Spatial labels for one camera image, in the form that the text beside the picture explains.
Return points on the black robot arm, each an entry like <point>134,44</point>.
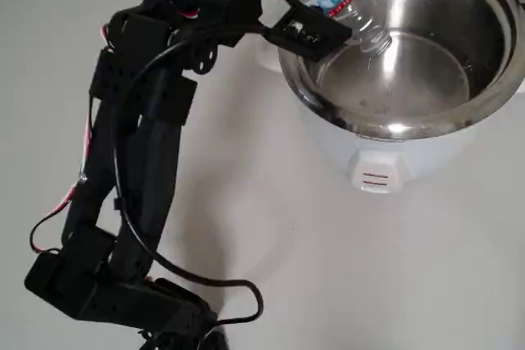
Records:
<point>135,186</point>

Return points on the white rice cooker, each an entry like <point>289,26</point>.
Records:
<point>410,153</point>

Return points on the steel inner pot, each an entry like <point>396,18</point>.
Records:
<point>430,79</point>

